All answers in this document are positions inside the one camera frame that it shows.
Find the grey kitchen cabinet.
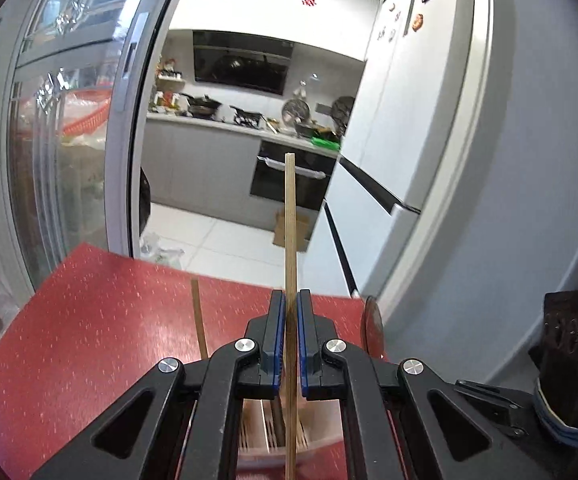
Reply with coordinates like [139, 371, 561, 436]
[141, 112, 262, 231]

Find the black cooking pot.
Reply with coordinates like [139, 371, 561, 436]
[296, 121, 340, 140]

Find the row of condiment bottles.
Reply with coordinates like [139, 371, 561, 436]
[154, 57, 187, 111]

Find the cardboard box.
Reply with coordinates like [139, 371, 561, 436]
[275, 210, 317, 253]

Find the clear plastic bag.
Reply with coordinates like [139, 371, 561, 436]
[139, 232, 185, 268]

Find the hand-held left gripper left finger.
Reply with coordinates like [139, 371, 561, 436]
[31, 289, 286, 480]

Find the black built-in oven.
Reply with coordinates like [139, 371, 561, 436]
[250, 140, 337, 213]

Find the black range hood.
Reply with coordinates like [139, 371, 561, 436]
[192, 30, 295, 96]

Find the sliding glass door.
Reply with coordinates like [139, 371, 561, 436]
[0, 0, 192, 293]

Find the round metal strainer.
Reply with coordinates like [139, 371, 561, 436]
[282, 99, 311, 126]

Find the red plastic basket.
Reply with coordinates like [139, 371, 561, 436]
[61, 87, 112, 137]

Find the dark translucent plastic spoon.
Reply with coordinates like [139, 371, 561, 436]
[363, 296, 385, 361]

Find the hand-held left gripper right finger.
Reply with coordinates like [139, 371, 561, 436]
[296, 289, 557, 480]

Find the beige plastic utensil holder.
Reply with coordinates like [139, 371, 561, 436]
[234, 399, 352, 468]

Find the white refrigerator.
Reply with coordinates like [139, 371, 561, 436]
[309, 0, 495, 301]

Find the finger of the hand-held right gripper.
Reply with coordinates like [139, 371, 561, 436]
[454, 380, 537, 441]

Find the black wok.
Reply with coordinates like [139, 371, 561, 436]
[181, 94, 222, 117]

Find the plain bamboo chopstick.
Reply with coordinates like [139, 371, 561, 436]
[190, 280, 209, 361]
[284, 154, 301, 480]

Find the dark round strainer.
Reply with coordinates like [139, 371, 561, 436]
[331, 96, 357, 128]

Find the black frying pan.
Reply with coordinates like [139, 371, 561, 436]
[230, 105, 262, 126]

